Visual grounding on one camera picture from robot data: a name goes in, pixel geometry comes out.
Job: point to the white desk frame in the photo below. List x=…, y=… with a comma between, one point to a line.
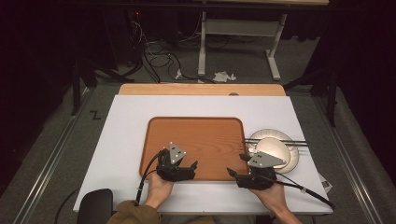
x=236, y=27

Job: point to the person's left hand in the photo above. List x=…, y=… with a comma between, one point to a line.
x=158, y=191

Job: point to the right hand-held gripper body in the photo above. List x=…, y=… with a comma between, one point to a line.
x=258, y=179

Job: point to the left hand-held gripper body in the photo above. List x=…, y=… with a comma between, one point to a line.
x=168, y=171

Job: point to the black metal stand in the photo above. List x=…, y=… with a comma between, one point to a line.
x=332, y=99
x=76, y=90

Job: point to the person's right hand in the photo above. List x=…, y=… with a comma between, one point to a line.
x=274, y=197

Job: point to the aluminium floor rail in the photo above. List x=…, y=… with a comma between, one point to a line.
x=351, y=161
x=53, y=161

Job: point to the crumpled white paper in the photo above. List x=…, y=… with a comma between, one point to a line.
x=222, y=76

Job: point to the large white plate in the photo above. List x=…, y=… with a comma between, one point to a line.
x=294, y=155

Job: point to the metal chopstick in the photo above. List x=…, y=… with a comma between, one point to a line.
x=299, y=144
x=277, y=141

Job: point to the brown wooden tray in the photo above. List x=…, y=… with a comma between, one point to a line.
x=199, y=143

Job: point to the small white dish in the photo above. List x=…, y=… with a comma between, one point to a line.
x=275, y=149

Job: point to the white table board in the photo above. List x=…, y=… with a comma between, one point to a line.
x=124, y=140

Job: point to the small white paper scrap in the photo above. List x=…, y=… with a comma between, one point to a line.
x=178, y=74

